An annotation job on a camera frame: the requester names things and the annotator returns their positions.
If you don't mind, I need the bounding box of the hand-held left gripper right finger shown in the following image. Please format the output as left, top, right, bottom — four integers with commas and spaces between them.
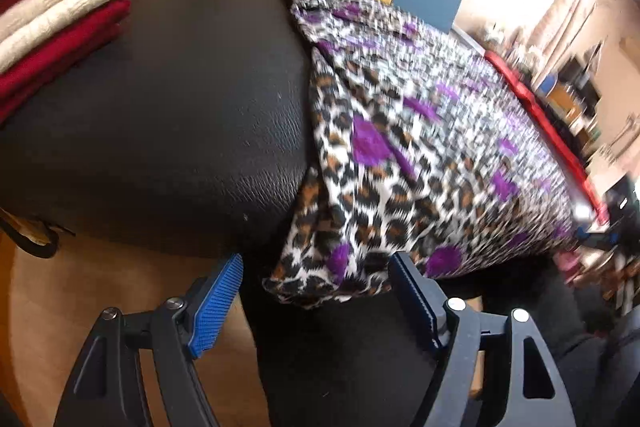
387, 252, 571, 427

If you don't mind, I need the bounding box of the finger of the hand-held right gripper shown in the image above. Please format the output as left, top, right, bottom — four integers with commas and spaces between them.
575, 227, 621, 254

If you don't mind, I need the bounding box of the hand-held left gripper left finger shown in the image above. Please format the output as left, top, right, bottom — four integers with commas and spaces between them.
52, 253, 245, 427

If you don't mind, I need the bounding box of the leopard print purple-flower garment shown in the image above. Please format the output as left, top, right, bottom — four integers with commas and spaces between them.
262, 0, 588, 310

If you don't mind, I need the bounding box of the person's black trouser leg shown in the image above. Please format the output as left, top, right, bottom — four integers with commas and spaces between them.
240, 252, 640, 427

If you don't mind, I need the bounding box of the bright red knit garment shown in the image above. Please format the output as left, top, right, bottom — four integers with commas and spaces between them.
484, 51, 608, 225

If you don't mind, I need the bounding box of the beige floral curtain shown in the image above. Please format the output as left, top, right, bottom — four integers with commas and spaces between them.
520, 0, 616, 58

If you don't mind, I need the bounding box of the folded dark red sweater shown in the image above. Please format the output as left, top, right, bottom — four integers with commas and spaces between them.
0, 0, 132, 125

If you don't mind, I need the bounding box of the black strap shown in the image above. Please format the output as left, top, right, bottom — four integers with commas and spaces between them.
0, 207, 76, 260

